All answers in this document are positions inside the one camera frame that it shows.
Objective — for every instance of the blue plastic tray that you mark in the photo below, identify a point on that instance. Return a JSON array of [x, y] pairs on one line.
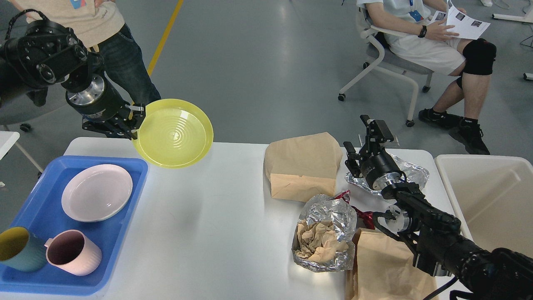
[[43, 215]]

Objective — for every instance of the yellow plastic plate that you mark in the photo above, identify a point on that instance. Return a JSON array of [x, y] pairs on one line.
[[174, 134]]

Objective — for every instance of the teal yellow cup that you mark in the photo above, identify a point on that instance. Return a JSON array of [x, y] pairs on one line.
[[22, 250]]

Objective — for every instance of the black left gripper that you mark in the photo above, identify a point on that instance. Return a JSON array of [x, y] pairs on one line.
[[104, 111]]

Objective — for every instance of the flat foil bag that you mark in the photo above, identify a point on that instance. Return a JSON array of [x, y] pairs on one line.
[[414, 173]]

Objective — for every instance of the white plastic bin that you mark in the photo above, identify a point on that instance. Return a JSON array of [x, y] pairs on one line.
[[493, 198]]

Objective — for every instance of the white office chair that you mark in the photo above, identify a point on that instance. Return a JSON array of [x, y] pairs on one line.
[[386, 62]]

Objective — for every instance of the red snack wrapper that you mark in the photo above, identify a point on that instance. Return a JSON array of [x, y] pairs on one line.
[[366, 217]]

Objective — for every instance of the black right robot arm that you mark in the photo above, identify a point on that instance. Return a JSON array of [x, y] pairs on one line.
[[433, 236]]

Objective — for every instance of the white side table corner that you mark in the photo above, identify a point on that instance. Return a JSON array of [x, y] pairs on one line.
[[7, 140]]

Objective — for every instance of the person in beige sweater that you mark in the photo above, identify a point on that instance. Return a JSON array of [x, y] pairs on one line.
[[102, 29]]

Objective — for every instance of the brown paper bag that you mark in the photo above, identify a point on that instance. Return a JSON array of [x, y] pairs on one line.
[[302, 167], [383, 270]]

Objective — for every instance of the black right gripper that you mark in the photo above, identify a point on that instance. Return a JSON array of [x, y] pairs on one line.
[[379, 169]]

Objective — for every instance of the pink plate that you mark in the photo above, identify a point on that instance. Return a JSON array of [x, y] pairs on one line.
[[97, 193]]

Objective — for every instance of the pink ribbed mug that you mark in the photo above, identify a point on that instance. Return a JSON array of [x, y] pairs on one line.
[[73, 252]]

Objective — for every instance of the foil bag with crumpled paper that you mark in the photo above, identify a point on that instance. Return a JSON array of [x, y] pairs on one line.
[[323, 235]]

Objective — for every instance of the printed paper sheets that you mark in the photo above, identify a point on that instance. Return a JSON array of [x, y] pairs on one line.
[[466, 27]]

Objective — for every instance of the lower brown paper bag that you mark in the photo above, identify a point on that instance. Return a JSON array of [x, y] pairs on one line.
[[383, 270]]

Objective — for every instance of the grey chair at left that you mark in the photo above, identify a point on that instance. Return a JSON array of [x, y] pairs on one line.
[[22, 109]]

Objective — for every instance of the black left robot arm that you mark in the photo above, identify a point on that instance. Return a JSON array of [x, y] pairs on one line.
[[49, 54]]

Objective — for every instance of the seated person in white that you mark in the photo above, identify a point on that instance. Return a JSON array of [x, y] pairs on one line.
[[435, 46]]

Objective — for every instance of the upper brown paper bag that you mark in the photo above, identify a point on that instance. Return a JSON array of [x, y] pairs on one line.
[[302, 167]]

